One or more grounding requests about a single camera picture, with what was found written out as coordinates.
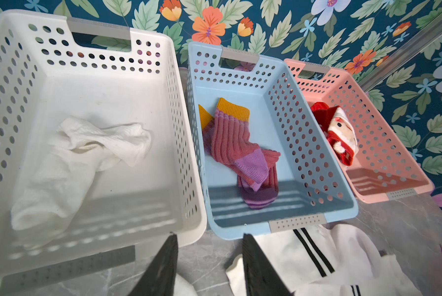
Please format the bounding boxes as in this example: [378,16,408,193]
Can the white sock black stripes left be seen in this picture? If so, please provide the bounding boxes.
[174,274,198,296]

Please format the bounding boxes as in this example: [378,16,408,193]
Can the white plastic basket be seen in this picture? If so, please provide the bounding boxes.
[0,10,207,296]

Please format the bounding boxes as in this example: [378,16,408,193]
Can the red santa face sock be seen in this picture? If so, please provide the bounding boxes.
[311,102,359,167]

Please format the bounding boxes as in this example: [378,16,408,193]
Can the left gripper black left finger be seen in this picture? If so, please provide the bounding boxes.
[128,234,179,296]

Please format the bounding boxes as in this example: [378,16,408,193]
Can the white sock black stripes right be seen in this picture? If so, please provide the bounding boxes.
[225,221,383,296]

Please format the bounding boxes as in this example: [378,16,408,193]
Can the purple striped sock bottom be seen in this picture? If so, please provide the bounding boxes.
[212,98,269,184]

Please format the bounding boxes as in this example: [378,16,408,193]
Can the pink plastic basket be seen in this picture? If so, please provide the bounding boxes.
[285,59,434,204]

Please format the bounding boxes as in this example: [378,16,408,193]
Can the white sock black stripes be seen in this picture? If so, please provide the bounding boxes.
[174,274,198,296]
[225,221,383,296]

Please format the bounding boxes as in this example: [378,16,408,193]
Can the purple striped sock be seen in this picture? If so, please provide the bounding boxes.
[212,98,269,184]
[198,105,281,210]

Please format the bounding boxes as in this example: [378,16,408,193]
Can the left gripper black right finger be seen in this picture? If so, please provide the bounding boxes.
[242,234,291,296]

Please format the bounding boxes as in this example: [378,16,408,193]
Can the small white ankle sock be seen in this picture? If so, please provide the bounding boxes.
[11,117,152,250]

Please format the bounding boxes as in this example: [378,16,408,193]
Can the light blue plastic basket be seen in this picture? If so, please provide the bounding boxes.
[186,42,359,240]

